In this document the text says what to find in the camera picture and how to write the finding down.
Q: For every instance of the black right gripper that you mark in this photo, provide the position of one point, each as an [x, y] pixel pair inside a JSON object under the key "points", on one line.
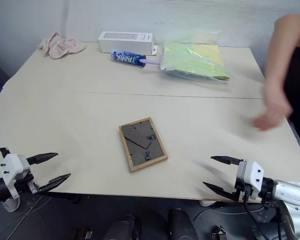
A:
{"points": [[242, 191]]}

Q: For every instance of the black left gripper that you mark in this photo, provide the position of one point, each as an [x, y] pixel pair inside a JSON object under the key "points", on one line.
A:
{"points": [[26, 183]]}

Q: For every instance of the person's bare forearm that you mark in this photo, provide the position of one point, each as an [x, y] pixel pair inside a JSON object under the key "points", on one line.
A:
{"points": [[281, 50]]}

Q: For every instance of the person's bare hand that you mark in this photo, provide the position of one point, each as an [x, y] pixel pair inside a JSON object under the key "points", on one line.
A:
{"points": [[275, 110]]}

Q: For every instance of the small white rounded object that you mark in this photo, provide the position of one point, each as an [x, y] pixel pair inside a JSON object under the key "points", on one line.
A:
{"points": [[207, 203]]}

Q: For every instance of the dark rounded shape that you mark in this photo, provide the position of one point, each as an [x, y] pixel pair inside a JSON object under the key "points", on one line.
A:
{"points": [[182, 225], [125, 228]]}

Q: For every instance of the plastic bag of yellow-green sheets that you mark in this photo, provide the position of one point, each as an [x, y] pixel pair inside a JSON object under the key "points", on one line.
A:
{"points": [[195, 61]]}

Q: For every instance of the pink crumpled cloth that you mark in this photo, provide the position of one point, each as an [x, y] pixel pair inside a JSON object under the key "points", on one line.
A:
{"points": [[60, 46]]}

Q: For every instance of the white rectangular carton box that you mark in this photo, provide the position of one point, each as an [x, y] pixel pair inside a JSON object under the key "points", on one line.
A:
{"points": [[125, 43]]}

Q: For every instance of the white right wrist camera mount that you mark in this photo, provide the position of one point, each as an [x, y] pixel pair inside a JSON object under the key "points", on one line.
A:
{"points": [[252, 175]]}

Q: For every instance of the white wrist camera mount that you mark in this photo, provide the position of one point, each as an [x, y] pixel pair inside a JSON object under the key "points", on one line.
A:
{"points": [[252, 175], [11, 166]]}

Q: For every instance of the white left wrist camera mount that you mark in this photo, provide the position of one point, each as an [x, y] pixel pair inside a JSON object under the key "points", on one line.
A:
{"points": [[11, 166]]}

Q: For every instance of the wooden picture frame face down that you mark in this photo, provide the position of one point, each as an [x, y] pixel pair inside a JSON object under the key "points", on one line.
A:
{"points": [[142, 145]]}

